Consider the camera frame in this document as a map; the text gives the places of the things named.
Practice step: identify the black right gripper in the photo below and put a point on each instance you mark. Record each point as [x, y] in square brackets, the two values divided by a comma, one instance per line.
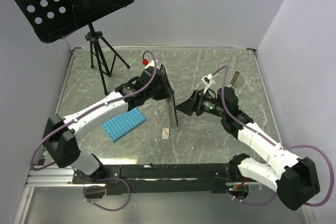
[197, 97]

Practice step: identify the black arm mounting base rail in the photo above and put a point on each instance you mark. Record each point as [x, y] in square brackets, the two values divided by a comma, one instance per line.
[165, 178]

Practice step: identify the black perforated music stand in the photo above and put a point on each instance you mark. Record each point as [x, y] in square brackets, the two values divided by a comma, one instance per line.
[57, 19]

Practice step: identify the blue studded building plate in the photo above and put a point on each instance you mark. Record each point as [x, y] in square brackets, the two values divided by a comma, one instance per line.
[118, 126]

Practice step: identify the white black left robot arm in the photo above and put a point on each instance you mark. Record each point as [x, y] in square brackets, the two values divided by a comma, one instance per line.
[62, 134]

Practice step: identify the beige black large stapler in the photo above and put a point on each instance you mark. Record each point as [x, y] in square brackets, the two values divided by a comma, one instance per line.
[171, 111]

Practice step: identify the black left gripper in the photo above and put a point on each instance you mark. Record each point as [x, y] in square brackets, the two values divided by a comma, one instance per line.
[166, 92]

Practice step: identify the pale green small stapler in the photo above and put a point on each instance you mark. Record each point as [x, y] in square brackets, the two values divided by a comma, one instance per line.
[234, 79]

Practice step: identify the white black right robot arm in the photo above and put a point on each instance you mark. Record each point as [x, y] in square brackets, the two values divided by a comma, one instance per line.
[293, 179]

